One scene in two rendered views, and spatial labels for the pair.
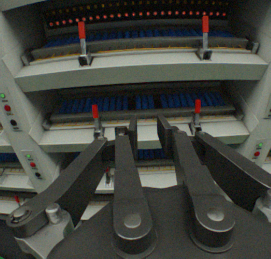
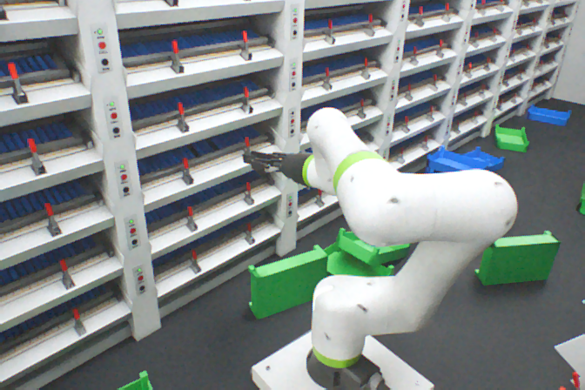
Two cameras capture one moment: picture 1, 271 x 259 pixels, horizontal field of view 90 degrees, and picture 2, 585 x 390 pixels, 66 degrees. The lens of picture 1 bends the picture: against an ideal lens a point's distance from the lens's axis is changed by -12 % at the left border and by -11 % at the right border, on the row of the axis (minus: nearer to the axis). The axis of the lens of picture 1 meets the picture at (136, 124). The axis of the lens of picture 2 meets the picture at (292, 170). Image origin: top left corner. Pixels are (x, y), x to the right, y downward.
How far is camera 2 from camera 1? 1.28 m
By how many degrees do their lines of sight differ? 41
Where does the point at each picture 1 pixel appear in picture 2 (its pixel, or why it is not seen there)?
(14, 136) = (121, 205)
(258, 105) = (282, 131)
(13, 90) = (132, 159)
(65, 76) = (173, 141)
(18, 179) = (90, 271)
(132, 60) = (211, 123)
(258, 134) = (287, 150)
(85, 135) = (177, 185)
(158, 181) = (230, 211)
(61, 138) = (159, 194)
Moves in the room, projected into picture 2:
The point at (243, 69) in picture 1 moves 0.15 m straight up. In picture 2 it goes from (270, 112) to (270, 73)
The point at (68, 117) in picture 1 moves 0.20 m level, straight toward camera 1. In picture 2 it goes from (155, 176) to (210, 185)
